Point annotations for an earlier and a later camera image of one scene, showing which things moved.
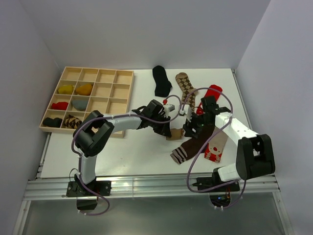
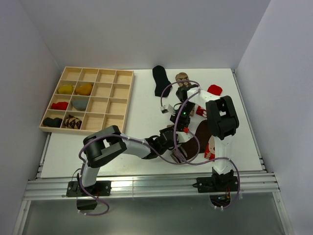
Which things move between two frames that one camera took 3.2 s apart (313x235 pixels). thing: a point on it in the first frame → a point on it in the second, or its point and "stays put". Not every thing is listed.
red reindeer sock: [213, 90] stays put
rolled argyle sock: [72, 122] stays put
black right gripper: [188, 127] → [183, 123]
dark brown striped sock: [190, 148] stays put
